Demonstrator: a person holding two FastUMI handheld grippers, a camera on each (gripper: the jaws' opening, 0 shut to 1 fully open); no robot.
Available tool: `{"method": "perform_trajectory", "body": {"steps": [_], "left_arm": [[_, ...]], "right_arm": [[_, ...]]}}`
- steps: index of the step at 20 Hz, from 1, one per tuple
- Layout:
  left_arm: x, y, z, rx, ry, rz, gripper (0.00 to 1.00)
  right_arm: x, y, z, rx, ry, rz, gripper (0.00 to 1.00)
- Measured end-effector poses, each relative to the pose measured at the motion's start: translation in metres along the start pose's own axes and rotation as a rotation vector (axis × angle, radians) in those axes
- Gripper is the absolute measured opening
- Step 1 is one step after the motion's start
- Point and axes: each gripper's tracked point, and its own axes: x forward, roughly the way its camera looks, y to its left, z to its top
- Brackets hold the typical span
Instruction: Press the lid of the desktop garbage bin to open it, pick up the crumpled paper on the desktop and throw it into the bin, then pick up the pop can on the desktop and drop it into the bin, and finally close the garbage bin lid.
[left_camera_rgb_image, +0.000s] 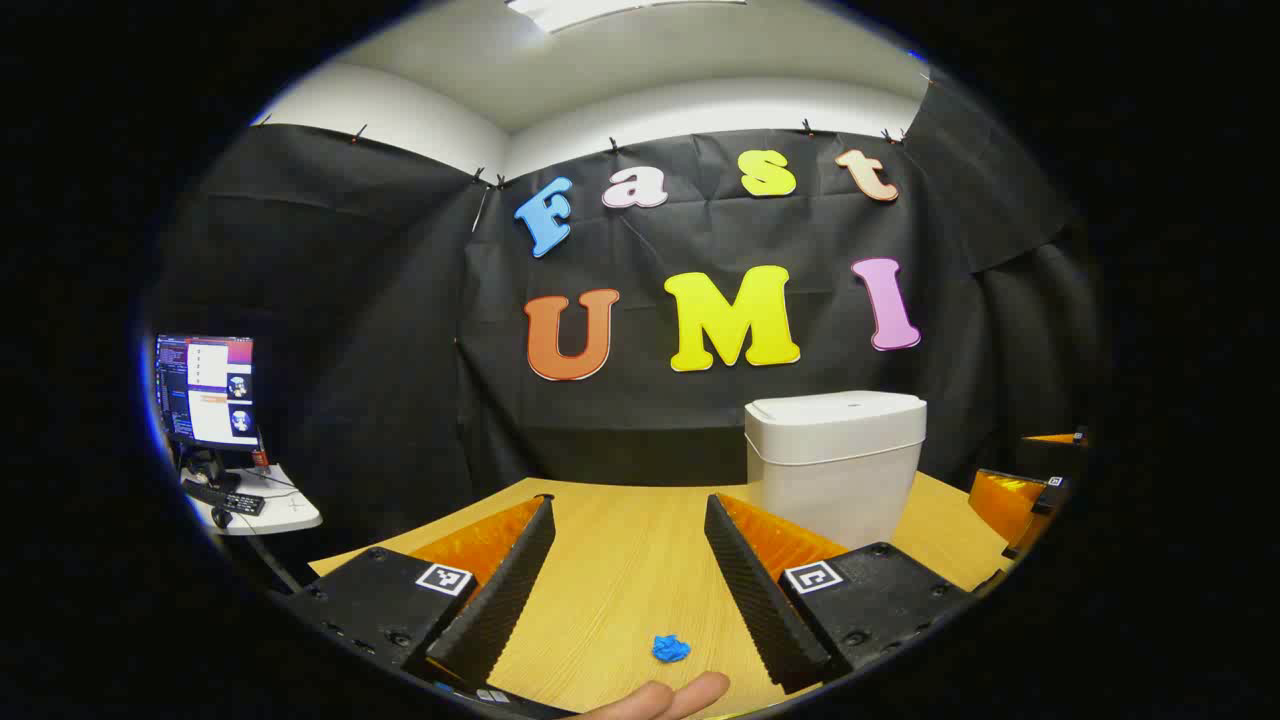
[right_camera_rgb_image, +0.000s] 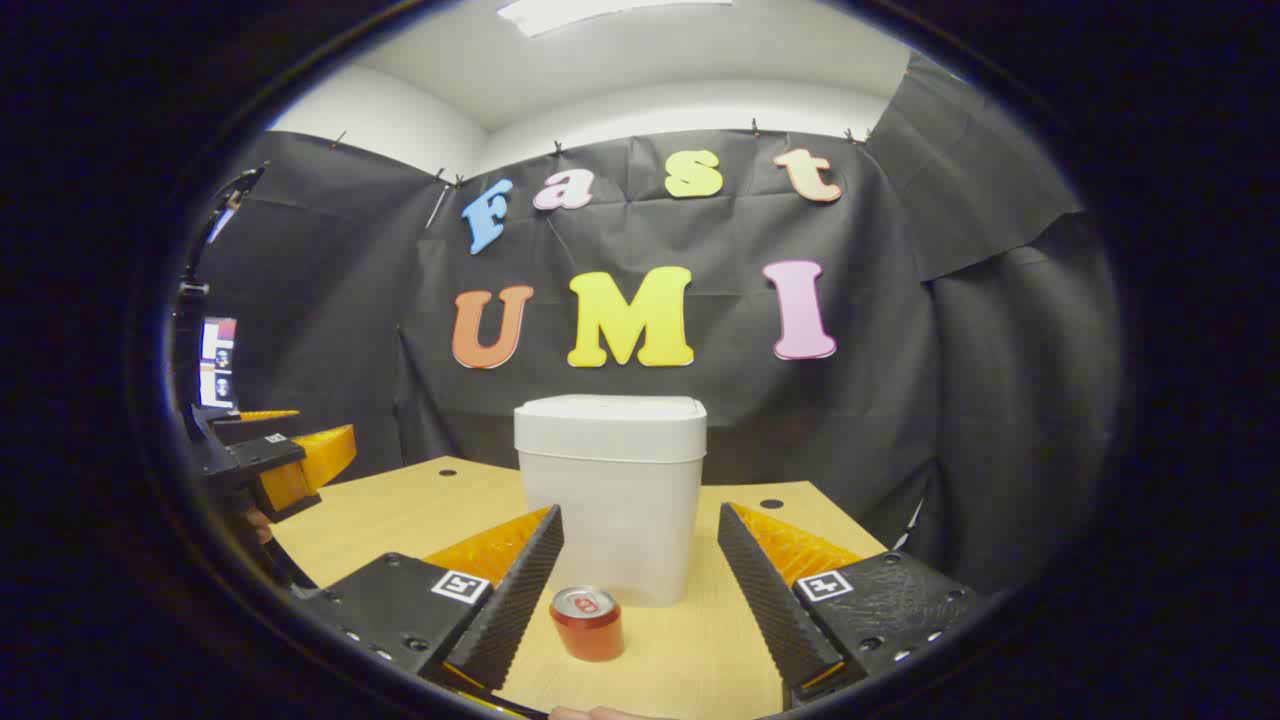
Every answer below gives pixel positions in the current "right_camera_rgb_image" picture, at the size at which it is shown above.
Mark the black backdrop cloth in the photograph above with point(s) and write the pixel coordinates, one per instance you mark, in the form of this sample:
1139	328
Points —
700	410

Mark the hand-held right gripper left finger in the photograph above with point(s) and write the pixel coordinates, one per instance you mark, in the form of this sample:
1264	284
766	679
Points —
520	600

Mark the ceiling light panel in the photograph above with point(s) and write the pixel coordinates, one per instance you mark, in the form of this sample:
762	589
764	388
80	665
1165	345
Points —
560	12

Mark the white desktop garbage bin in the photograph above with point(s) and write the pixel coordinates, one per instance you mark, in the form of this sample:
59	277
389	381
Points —
610	500

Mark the computer monitor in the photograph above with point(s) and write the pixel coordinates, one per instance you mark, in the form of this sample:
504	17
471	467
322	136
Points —
218	360

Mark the wooden desktop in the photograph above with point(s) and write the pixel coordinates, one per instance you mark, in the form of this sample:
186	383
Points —
400	520

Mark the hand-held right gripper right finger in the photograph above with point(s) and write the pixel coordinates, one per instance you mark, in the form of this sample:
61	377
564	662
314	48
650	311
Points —
765	600

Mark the red pop can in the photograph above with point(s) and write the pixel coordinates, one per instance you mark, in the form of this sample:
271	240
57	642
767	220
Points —
588	630

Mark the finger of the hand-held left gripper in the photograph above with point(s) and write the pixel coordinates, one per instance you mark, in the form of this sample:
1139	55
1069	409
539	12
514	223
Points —
310	460
235	425

